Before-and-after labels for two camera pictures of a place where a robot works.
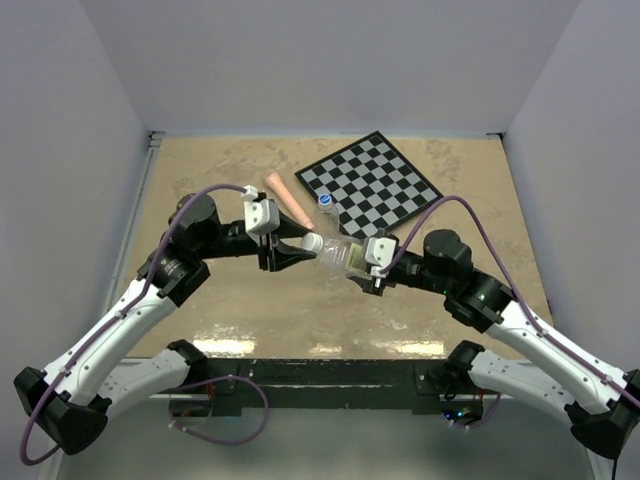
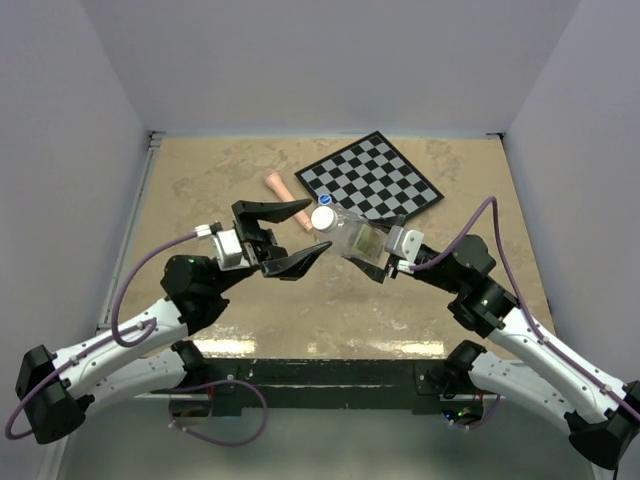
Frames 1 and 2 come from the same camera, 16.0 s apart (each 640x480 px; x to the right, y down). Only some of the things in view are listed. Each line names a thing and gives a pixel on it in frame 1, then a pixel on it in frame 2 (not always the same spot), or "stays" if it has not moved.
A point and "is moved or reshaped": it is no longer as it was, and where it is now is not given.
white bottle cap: (312, 242) to (324, 218)
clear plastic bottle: (346, 253) is moved or reshaped
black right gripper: (374, 286) to (377, 273)
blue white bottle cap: (325, 199) stays
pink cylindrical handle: (280, 190) stays
